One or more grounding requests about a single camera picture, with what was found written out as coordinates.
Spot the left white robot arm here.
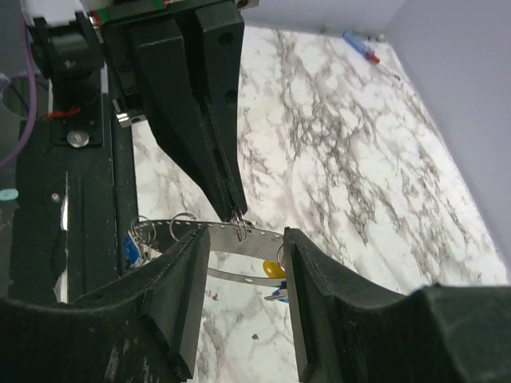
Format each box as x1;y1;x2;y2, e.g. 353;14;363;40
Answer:
21;1;248;222

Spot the blue red screwdriver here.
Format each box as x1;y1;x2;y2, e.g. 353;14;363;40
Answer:
343;30;402;81

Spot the blue key tag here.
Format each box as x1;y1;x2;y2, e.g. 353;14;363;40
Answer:
124;235;141;267

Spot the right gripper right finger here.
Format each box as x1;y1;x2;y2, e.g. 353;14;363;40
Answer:
283;228;510;382

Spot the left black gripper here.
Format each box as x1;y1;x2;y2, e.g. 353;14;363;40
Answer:
91;1;259;222

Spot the yellow key tag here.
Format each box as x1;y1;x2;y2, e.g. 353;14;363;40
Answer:
263;260;286;278

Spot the large grey metal keyring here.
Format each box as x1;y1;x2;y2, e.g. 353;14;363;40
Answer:
126;212;286;288

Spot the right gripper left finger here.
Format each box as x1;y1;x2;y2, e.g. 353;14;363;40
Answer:
1;227;211;382

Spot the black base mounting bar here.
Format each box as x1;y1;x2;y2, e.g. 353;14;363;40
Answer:
7;97;137;305

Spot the black headed silver key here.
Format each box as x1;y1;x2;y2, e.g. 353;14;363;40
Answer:
264;281;289;303

